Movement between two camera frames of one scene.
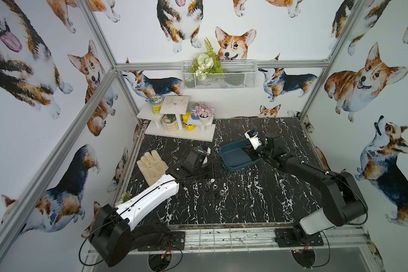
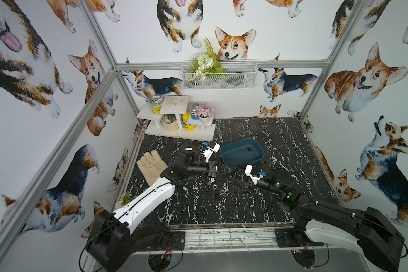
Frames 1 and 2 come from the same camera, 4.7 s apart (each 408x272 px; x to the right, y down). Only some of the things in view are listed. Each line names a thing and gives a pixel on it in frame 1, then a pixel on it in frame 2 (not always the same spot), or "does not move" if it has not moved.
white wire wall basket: (238, 75) does not move
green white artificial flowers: (206, 63) does not move
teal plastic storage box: (234, 157) does not move
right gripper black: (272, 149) to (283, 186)
